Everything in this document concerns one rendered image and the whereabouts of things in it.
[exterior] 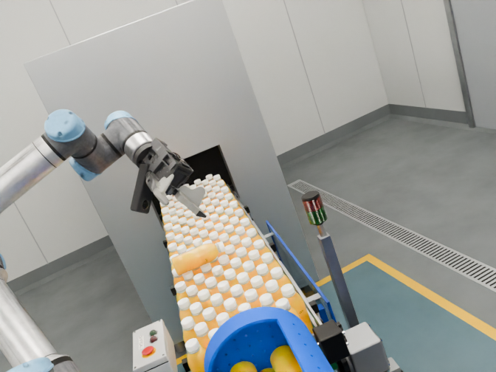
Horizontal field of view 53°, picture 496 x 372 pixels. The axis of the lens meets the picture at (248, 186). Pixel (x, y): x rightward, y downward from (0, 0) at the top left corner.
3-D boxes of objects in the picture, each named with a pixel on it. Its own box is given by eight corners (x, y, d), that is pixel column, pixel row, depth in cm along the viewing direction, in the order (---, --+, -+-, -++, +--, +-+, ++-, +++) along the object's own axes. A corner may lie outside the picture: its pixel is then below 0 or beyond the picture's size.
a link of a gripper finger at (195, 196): (218, 202, 118) (187, 177, 117) (202, 221, 119) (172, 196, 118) (219, 199, 121) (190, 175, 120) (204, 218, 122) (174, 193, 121)
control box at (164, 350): (147, 397, 143) (132, 370, 140) (145, 356, 162) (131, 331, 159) (179, 382, 144) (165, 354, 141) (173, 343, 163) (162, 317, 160)
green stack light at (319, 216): (313, 227, 168) (308, 214, 166) (306, 221, 174) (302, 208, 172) (330, 219, 169) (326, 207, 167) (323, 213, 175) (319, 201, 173)
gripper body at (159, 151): (177, 164, 112) (149, 133, 118) (153, 193, 113) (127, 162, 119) (196, 173, 118) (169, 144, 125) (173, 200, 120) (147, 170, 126)
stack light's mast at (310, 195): (318, 242, 170) (304, 201, 165) (311, 235, 176) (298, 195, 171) (335, 235, 171) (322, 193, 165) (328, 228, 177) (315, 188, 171)
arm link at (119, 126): (109, 139, 133) (135, 119, 134) (130, 164, 127) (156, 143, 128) (94, 122, 126) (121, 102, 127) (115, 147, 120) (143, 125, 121)
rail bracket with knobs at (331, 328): (324, 372, 143) (314, 344, 139) (315, 357, 149) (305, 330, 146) (355, 358, 144) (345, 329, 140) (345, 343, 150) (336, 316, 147)
